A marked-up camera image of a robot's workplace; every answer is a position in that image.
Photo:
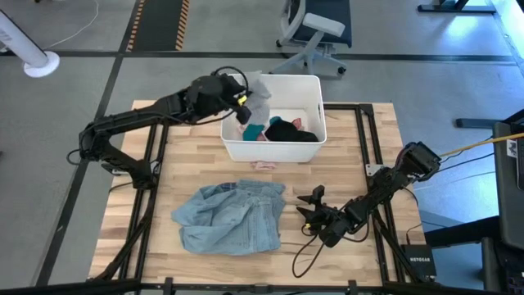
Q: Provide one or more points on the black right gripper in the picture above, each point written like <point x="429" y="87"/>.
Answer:
<point x="331" y="227"/>

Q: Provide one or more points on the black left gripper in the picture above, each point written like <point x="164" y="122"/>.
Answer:
<point x="231" y="92"/>

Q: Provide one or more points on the pale pinkish white garment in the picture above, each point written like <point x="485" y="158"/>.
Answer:
<point x="240" y="130"/>

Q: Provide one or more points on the teal sock with paper tag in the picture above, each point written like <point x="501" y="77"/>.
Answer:
<point x="275" y="120"/>

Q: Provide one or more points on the pale pink sock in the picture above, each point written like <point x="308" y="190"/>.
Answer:
<point x="264" y="166"/>

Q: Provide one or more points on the black garment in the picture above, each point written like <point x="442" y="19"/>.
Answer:
<point x="290" y="133"/>

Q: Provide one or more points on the salmon pink garment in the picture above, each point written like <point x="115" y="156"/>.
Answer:
<point x="298" y="123"/>

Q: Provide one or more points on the light blue denim garment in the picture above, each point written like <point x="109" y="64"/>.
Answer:
<point x="229" y="221"/>

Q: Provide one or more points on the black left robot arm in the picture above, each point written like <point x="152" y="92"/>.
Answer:
<point x="123" y="119"/>

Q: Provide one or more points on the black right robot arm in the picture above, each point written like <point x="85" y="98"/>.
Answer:
<point x="389" y="180"/>

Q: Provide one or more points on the white woven plastic basket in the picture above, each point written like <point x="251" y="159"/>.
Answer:
<point x="270" y="153"/>

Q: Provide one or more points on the striped black floor mat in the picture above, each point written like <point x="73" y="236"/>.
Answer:
<point x="157" y="24"/>

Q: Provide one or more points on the white office chair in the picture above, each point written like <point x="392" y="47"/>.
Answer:
<point x="319" y="24"/>

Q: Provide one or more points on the black desk foot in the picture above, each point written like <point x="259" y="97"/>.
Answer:
<point x="454" y="6"/>
<point x="475" y="123"/>

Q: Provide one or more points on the black desk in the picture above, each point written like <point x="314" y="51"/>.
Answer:
<point x="509" y="184"/>

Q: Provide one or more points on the black aluminium table frame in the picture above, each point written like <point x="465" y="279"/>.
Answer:
<point x="363" y="139"/>

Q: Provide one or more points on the black Netgear network switch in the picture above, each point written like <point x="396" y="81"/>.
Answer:
<point x="418" y="260"/>

